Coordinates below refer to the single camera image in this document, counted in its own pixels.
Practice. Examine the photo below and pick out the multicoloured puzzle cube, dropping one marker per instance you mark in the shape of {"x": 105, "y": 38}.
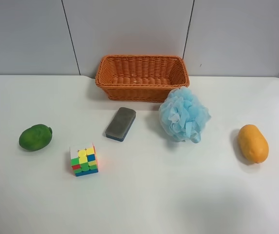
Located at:
{"x": 83, "y": 160}

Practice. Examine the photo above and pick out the green lemon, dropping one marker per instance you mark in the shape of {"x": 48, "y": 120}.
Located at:
{"x": 35, "y": 137}

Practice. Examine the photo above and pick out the light blue bath pouf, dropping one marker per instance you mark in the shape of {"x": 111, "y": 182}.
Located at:
{"x": 182, "y": 116}

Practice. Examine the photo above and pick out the orange woven basket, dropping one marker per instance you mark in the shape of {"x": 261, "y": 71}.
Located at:
{"x": 144, "y": 78}

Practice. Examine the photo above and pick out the orange mango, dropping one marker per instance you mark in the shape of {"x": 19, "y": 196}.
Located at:
{"x": 253, "y": 144}

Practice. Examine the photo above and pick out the grey blue board eraser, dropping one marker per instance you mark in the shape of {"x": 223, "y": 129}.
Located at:
{"x": 120, "y": 124}

